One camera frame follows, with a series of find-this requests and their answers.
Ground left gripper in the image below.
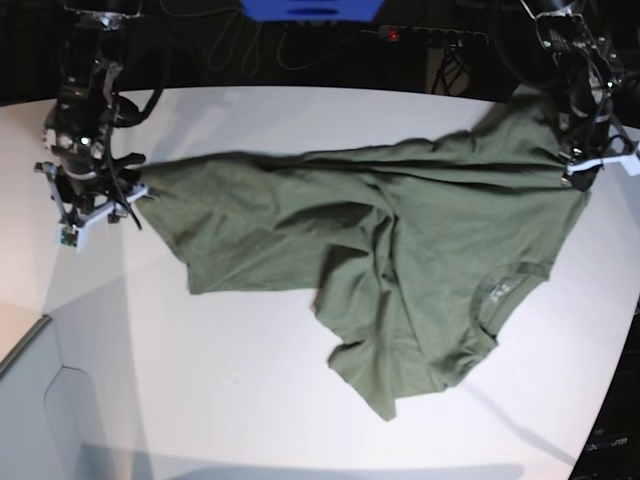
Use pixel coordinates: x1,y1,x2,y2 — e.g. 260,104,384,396
561,124,639,190

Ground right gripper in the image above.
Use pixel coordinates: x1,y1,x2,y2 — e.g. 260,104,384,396
34,147,149,231

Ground green t-shirt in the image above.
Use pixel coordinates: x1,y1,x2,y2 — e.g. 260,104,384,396
138,96,590,420

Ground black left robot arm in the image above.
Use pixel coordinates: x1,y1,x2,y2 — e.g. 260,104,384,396
488,1,639,191

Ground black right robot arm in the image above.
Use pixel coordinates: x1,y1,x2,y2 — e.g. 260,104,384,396
34,1,171,249

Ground white power strip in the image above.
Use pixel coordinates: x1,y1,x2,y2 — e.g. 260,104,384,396
376,25,489,48

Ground blue plastic box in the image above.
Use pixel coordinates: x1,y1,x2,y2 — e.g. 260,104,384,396
241,0,384,22

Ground black device with label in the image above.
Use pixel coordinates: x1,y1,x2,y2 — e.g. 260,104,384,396
570,316,639,480

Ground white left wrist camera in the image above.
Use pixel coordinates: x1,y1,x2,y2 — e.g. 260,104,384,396
602,152,640,177

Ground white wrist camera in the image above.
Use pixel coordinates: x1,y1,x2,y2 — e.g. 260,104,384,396
602,152,640,177
56,223,89,252

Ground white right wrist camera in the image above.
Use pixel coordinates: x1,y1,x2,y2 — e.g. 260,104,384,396
56,223,89,252

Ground black cable loop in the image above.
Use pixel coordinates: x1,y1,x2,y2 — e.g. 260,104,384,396
207,9,351,74

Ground black hanging cables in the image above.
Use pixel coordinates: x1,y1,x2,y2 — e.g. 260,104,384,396
430,43,474,96

